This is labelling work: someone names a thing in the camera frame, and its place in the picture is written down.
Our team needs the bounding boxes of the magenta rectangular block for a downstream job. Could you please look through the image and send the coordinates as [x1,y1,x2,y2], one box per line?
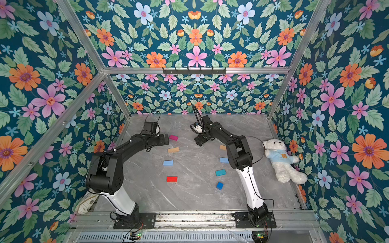
[169,135,178,141]

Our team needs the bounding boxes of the light blue block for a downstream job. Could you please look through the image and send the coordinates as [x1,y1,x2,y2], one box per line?
[163,160,174,167]
[219,158,229,164]

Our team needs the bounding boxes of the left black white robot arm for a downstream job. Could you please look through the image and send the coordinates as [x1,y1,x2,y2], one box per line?
[86,121,169,224]

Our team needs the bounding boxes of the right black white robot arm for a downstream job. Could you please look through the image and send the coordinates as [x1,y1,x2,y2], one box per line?
[190,113,269,227]

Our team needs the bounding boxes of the teal rectangular block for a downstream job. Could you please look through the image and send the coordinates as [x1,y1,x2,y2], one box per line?
[215,169,227,177]

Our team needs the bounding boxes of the red rectangular block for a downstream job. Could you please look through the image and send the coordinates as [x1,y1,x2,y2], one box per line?
[166,176,178,183]

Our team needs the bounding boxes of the blue square block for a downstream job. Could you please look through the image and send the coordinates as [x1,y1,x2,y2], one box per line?
[216,182,224,190]

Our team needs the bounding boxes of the white teddy bear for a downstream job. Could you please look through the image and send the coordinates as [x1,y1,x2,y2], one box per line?
[263,139,308,184]

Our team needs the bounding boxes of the rolled patterned cloth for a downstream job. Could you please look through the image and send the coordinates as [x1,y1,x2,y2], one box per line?
[75,190,99,215]

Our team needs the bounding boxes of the left green circuit board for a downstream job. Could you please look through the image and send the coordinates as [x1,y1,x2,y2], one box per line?
[129,232,142,240]

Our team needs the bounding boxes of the green circuit board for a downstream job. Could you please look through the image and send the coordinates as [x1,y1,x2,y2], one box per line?
[252,232,268,242]
[129,232,142,240]

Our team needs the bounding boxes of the right green circuit board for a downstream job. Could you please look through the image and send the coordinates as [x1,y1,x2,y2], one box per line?
[252,232,268,242]

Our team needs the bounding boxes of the black hook rail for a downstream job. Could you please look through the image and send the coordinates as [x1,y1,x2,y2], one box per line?
[162,67,227,75]

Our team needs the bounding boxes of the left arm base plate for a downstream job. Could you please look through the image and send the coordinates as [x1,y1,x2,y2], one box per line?
[113,212,157,229]

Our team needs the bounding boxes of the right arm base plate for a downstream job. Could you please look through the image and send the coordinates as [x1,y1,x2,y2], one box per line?
[232,212,277,229]

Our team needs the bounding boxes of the aluminium front rail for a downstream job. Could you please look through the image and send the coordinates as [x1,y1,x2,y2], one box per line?
[70,209,321,231]

